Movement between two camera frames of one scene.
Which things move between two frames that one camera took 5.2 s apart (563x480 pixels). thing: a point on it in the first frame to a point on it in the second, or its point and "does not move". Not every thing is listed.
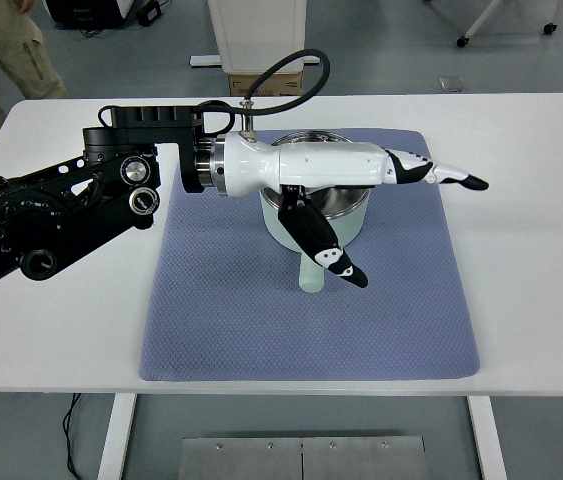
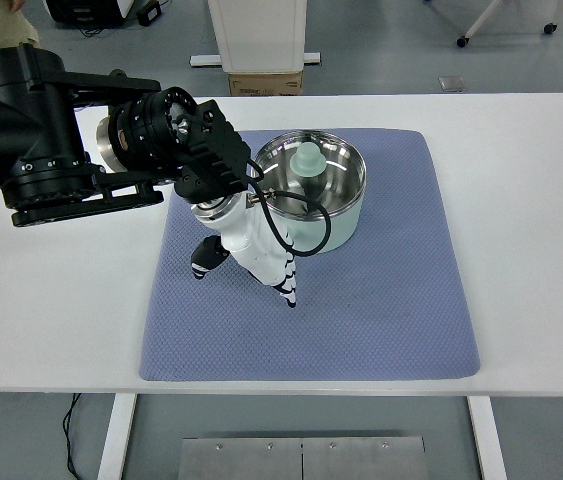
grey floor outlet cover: [451, 83] does not move
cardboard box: [276, 84] does not move
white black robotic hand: [237, 163] to [249, 236]
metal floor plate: [304, 458] does not move
